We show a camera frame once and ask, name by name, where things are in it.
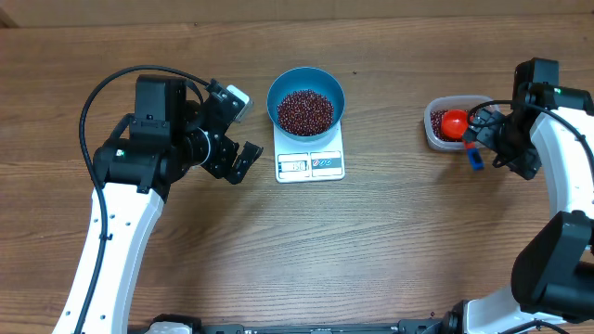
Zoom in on white digital kitchen scale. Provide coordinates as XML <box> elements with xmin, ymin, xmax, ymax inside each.
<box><xmin>274</xmin><ymin>123</ymin><xmax>346</xmax><ymax>184</ymax></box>

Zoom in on clear plastic bean container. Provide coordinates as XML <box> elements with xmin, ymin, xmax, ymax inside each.
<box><xmin>423</xmin><ymin>95</ymin><xmax>492</xmax><ymax>152</ymax></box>

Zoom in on red beans in bowl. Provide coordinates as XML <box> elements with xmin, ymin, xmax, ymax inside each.
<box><xmin>277</xmin><ymin>89</ymin><xmax>334</xmax><ymax>136</ymax></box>

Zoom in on red measuring scoop blue handle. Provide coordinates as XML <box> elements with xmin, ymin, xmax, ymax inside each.
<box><xmin>441</xmin><ymin>109</ymin><xmax>484</xmax><ymax>171</ymax></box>

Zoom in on red beans in container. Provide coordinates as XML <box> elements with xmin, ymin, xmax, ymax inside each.
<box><xmin>430</xmin><ymin>109</ymin><xmax>468</xmax><ymax>142</ymax></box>

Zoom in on blue bowl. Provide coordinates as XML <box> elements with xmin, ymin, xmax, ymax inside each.
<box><xmin>266</xmin><ymin>67</ymin><xmax>346</xmax><ymax>141</ymax></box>

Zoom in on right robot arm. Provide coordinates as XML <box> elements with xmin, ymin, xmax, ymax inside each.
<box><xmin>428</xmin><ymin>58</ymin><xmax>593</xmax><ymax>333</ymax></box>

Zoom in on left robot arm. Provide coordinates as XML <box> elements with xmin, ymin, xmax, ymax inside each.
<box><xmin>54</xmin><ymin>66</ymin><xmax>263</xmax><ymax>333</ymax></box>

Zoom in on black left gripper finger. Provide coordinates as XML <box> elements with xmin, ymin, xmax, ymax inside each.
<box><xmin>225</xmin><ymin>142</ymin><xmax>264</xmax><ymax>185</ymax></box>
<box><xmin>201</xmin><ymin>79</ymin><xmax>238</xmax><ymax>135</ymax></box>

